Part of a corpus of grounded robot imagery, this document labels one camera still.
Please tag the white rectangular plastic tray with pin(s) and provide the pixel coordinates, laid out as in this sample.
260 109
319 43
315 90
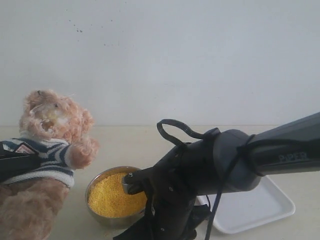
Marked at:
241 211

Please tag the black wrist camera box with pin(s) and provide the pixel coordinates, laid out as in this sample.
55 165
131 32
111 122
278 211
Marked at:
138 181

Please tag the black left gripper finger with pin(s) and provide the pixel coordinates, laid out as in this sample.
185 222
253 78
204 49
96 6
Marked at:
23 159

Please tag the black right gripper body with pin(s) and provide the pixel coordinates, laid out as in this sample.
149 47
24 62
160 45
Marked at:
168 211

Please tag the beige teddy bear striped sweater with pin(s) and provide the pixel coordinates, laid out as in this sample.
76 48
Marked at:
53 130

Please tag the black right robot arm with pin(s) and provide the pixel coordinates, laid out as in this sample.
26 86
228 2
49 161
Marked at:
233 161

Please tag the steel bowl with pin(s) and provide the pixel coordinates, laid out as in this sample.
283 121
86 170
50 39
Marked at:
119 222

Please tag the yellow millet grains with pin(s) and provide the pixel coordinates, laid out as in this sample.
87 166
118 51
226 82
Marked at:
108 199

